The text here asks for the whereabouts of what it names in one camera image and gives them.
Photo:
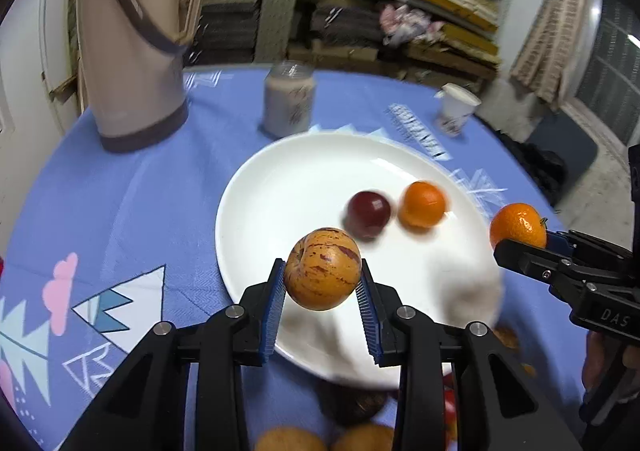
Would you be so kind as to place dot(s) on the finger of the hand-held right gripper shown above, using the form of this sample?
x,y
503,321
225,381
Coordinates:
x,y
557,241
525,261

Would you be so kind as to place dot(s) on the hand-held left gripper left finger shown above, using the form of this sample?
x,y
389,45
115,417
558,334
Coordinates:
x,y
272,313

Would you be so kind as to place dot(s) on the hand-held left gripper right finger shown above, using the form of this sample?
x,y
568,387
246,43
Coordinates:
x,y
367,318

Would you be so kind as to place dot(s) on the tangerine with green stem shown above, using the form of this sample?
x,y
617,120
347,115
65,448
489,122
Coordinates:
x,y
517,226

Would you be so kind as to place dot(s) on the striped yellow pepino melon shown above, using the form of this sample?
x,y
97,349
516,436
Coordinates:
x,y
322,268

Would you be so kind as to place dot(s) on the white round plate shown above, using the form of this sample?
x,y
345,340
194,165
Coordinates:
x,y
300,181

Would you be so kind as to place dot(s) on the person's right hand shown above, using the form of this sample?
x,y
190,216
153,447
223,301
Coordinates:
x,y
597,361

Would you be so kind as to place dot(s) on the black bag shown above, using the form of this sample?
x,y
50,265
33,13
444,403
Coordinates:
x,y
535,166

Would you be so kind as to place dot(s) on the small yellow fruit piece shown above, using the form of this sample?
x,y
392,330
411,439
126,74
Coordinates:
x,y
506,337

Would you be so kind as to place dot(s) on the dark grey chair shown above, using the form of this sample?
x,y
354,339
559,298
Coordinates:
x,y
565,151

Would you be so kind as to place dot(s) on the small dark red plum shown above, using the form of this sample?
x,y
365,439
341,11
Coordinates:
x,y
367,213

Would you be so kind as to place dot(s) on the plain orange tangerine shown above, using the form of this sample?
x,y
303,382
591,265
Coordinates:
x,y
422,205

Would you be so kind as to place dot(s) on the yellow round fruit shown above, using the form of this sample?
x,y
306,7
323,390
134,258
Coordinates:
x,y
290,441
365,437

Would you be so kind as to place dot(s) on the blue printed tablecloth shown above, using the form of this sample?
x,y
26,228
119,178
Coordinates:
x,y
150,211

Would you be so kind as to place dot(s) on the white paper cup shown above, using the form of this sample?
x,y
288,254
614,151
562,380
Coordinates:
x,y
455,111

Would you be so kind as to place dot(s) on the window with grille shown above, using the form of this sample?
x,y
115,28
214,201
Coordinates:
x,y
612,71

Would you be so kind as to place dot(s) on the white beverage can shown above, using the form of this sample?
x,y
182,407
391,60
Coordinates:
x,y
290,106

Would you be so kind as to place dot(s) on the beige checked curtain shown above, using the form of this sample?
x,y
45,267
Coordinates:
x,y
550,31

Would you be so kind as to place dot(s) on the crumpled pink plastic bag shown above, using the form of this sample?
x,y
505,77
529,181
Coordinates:
x,y
405,23

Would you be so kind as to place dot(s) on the beige thermos jug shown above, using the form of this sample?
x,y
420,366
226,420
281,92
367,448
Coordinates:
x,y
130,81

